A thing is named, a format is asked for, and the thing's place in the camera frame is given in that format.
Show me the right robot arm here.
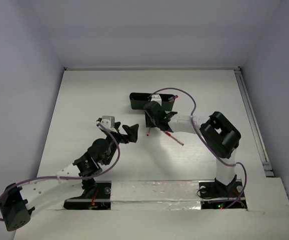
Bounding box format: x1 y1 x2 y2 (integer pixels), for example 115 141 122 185
144 101 241 196

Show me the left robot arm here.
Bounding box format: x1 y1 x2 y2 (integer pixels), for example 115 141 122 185
0 116 139 232

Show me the black desk organizer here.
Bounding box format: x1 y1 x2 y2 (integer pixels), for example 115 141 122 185
129 92 175 111

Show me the red gel pen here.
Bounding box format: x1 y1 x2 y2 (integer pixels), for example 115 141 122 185
164 131 184 146

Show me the red clip clear pen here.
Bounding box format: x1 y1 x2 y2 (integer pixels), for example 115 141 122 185
168 95 179 102

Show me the silver foil strip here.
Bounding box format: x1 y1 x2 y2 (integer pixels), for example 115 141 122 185
110 180 201 211

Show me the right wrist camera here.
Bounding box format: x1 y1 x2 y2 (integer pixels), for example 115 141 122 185
150 94 162 106

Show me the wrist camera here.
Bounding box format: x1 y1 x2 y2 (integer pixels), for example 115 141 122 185
150 94 162 106
96 115 117 133

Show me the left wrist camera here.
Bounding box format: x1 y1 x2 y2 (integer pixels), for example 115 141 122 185
96 115 117 133

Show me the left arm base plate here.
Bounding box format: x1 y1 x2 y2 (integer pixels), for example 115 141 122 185
63 181 112 210

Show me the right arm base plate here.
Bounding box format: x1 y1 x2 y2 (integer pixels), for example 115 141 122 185
196 180 248 210

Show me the aluminium side rail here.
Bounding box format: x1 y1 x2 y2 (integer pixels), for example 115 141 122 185
234 70 276 178

